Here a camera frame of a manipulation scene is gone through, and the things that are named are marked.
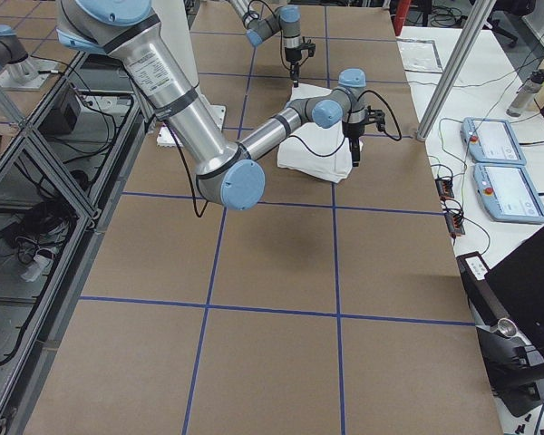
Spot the black laptop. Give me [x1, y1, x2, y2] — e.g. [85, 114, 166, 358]
[486, 226, 544, 356]

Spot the upper teach pendant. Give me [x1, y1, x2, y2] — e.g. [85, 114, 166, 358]
[461, 117, 526, 166]

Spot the white long-sleeve printed shirt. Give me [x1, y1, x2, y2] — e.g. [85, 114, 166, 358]
[276, 84, 365, 184]

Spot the black power adapter box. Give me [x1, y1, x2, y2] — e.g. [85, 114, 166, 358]
[38, 87, 81, 135]

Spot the grey water bottle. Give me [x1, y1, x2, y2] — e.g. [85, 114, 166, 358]
[506, 69, 544, 117]

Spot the aluminium frame post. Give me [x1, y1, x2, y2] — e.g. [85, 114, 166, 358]
[415, 0, 496, 141]

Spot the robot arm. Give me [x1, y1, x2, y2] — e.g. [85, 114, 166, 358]
[57, 1, 385, 210]
[228, 0, 316, 88]

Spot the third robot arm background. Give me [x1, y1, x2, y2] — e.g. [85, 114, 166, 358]
[0, 24, 47, 91]

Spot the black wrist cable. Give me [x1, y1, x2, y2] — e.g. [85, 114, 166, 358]
[289, 89, 403, 158]
[247, 0, 287, 72]

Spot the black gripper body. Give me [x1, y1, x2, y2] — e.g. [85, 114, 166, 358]
[283, 38, 316, 65]
[344, 107, 385, 139]

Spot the lower teach pendant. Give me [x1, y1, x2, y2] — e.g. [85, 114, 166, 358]
[473, 163, 544, 224]

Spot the teach pendant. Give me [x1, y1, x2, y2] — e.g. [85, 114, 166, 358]
[461, 117, 526, 166]
[473, 163, 544, 224]

